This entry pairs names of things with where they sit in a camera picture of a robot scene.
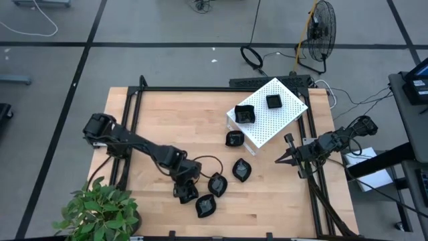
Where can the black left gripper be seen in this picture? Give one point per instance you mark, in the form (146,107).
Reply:
(189,170)

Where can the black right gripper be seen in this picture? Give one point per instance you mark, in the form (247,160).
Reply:
(306,152)

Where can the black leaf-shaped mini plate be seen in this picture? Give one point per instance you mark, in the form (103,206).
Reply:
(205,205)
(241,170)
(217,184)

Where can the black rounded square mini bowl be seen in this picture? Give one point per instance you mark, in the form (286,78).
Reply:
(234,138)

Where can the black square footed tray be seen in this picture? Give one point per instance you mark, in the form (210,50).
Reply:
(274,101)

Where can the black wavy-edged square bowl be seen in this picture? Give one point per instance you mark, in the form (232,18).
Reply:
(244,114)

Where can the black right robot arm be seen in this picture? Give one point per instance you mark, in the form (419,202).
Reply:
(334,140)

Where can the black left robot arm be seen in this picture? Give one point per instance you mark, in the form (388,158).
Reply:
(133,140)

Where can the white perforated metal rack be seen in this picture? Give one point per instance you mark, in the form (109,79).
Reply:
(281,124)

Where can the black perforated panel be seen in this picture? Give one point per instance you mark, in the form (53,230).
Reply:
(254,82)

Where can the green potted plant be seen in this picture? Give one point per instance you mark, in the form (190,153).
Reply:
(100,214)

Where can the white paper sheet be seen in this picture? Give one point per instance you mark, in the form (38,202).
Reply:
(374,177)

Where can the black desk crossbar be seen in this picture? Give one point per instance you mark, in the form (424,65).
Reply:
(381,163)

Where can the grey desk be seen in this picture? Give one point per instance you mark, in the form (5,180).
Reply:
(408,120)

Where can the black floor fan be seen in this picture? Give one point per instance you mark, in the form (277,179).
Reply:
(321,31)

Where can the black desk device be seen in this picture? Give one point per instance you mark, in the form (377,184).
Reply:
(414,95)

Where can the laptop with blue screen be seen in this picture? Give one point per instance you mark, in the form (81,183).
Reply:
(422,71)

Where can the black floor object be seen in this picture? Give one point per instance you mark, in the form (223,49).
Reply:
(4,112)

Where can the grey furniture foot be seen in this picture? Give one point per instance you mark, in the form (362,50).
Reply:
(15,79)

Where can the black aluminium table frame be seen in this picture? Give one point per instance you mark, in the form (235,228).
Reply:
(200,89)

